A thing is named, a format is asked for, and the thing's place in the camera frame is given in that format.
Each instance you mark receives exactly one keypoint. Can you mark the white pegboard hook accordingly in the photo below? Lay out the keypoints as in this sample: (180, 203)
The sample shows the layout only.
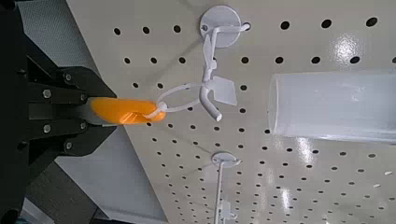
(222, 158)
(219, 28)

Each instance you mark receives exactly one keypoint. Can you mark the white red sealant tube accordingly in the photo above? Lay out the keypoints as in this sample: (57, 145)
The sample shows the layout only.
(336, 105)

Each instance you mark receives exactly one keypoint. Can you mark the white perforated pegboard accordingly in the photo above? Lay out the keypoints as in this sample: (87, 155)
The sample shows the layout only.
(264, 40)

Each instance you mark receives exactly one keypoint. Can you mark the white zip tie loop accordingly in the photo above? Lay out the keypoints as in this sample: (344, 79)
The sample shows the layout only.
(174, 109)

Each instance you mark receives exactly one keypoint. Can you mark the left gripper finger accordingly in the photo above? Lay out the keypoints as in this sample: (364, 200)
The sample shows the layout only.
(71, 137)
(71, 84)

